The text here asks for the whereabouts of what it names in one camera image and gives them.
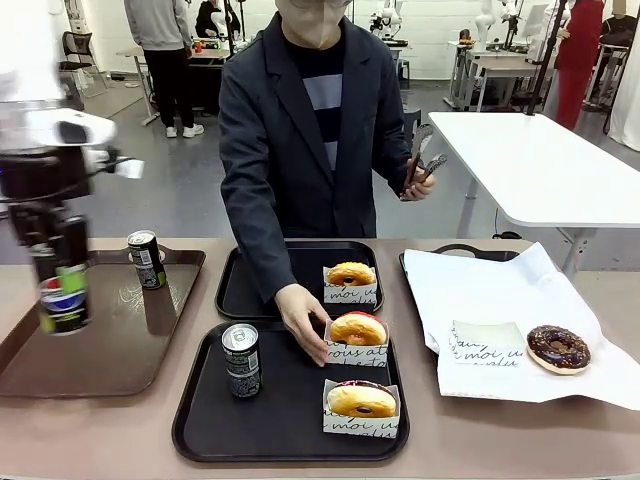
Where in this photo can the white printed paper donut box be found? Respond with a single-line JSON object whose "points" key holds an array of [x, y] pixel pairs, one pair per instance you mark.
{"points": [[485, 345]]}

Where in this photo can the seated person in black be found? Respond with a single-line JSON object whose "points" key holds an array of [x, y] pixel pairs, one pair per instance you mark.
{"points": [[620, 35]]}

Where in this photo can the grey table white legs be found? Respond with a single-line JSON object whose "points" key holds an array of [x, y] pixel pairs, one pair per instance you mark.
{"points": [[125, 51]]}

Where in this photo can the person in dark blazer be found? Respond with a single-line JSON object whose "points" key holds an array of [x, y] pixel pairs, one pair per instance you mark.
{"points": [[270, 125]]}

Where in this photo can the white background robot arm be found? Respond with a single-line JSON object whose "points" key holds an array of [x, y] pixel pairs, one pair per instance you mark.
{"points": [[387, 17], [484, 22]]}

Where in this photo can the glazed donut purple icing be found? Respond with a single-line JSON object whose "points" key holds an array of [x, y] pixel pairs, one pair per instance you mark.
{"points": [[345, 400]]}

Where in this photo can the person's right hand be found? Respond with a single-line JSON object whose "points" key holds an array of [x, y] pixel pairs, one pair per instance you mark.
{"points": [[305, 320]]}

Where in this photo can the metal serving tongs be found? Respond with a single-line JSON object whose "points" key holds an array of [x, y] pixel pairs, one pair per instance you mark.
{"points": [[420, 142]]}

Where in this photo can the black stool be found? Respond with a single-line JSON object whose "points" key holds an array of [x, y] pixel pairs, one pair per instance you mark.
{"points": [[415, 122]]}

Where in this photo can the brown plastic tray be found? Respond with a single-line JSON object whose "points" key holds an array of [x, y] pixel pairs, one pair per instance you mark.
{"points": [[125, 350]]}

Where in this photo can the plain glazed donut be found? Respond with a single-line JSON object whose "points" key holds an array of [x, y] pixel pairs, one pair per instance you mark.
{"points": [[357, 272]]}

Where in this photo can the small black plastic tray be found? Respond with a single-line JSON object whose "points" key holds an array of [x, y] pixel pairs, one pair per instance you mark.
{"points": [[312, 267]]}

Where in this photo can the person's left hand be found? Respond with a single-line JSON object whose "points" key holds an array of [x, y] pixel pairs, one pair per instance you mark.
{"points": [[420, 187]]}

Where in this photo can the white paper sheet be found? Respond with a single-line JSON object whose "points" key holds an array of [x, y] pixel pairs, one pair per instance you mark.
{"points": [[475, 290]]}

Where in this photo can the black can green patch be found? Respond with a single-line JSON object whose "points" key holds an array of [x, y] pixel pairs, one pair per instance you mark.
{"points": [[147, 265]]}

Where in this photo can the black can white print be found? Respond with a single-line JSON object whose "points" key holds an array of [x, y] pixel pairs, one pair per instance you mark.
{"points": [[242, 365]]}

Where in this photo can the large black plastic tray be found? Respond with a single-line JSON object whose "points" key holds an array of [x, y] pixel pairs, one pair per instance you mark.
{"points": [[290, 410]]}

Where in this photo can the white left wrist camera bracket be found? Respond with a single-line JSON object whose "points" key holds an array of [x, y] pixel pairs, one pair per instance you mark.
{"points": [[125, 167]]}

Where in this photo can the person in red apron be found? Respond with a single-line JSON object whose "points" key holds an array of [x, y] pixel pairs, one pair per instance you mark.
{"points": [[580, 60]]}

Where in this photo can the black office chair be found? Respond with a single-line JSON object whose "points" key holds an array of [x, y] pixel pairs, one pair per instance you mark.
{"points": [[82, 52]]}

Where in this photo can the beige face mask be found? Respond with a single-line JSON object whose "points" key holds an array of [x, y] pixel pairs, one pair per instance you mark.
{"points": [[315, 25]]}

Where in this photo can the person's right forearm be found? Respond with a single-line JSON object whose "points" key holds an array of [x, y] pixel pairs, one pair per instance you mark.
{"points": [[260, 250]]}

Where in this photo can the chocolate sprinkled donut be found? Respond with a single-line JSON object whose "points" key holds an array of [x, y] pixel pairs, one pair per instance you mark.
{"points": [[557, 350]]}

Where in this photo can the glazed donut pink icing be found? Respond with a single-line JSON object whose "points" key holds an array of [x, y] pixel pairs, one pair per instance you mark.
{"points": [[370, 327]]}

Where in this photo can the black tripod stand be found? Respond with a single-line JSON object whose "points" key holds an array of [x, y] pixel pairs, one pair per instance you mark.
{"points": [[547, 55]]}

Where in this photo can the blue Pepsi can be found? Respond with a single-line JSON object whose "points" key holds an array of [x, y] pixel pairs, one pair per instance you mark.
{"points": [[62, 314]]}

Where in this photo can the person's left forearm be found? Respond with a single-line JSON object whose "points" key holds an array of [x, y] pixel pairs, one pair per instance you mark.
{"points": [[395, 165]]}

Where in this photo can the grey background workbench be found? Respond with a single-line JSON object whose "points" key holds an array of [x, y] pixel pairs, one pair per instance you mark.
{"points": [[500, 67]]}

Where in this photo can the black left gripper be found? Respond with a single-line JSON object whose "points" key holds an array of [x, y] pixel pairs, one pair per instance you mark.
{"points": [[45, 175]]}

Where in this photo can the person in grey hoodie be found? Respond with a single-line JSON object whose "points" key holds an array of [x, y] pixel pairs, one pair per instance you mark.
{"points": [[160, 60]]}

